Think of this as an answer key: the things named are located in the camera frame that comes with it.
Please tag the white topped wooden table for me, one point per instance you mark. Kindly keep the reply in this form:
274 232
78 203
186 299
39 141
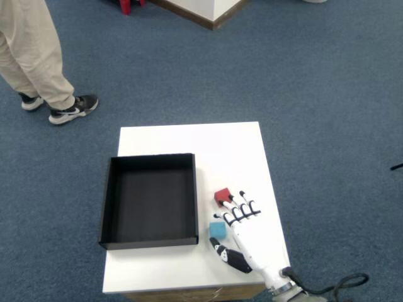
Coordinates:
189 141

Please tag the red plastic stool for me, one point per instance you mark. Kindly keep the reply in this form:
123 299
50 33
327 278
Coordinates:
126 6

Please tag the white round base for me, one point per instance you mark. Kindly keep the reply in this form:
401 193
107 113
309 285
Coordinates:
315 1

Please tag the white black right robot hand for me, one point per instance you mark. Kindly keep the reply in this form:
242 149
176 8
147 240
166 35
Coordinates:
255 248

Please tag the beige trousers of person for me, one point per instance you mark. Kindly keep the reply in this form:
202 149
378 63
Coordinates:
25 47

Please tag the black rod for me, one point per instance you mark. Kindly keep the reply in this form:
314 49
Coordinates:
396 167

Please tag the red foam cube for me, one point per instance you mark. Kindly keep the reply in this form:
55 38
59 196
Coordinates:
220 195

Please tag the black open cardboard box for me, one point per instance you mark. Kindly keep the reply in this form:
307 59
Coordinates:
151 204

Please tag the black white sneaker with swoosh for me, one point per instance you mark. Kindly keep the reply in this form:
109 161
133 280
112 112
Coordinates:
77 109

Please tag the blue foam cube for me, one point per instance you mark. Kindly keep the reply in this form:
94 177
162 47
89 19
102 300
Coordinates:
218 230

